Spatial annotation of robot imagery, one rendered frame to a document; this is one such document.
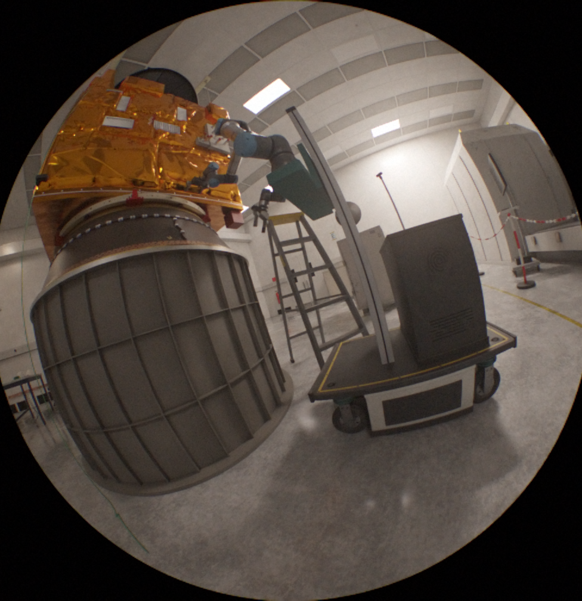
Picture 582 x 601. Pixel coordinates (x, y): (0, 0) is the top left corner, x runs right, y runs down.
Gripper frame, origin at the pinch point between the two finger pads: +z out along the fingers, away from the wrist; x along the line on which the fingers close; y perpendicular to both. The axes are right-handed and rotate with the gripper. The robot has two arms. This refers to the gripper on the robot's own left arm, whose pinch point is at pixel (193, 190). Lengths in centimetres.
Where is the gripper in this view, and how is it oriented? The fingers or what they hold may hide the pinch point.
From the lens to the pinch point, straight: 172.5
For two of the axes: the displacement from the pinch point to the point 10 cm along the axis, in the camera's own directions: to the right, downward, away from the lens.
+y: -3.0, -9.5, -0.1
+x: -5.5, 1.8, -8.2
